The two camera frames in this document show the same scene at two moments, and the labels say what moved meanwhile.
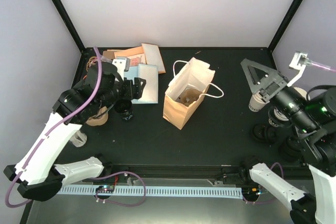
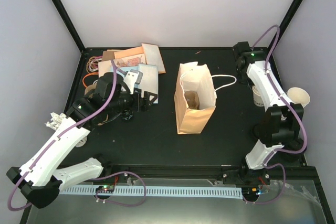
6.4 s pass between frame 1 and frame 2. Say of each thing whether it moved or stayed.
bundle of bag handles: stayed
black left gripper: moved
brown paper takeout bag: moved
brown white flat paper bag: stayed
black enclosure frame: stayed
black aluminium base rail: stayed
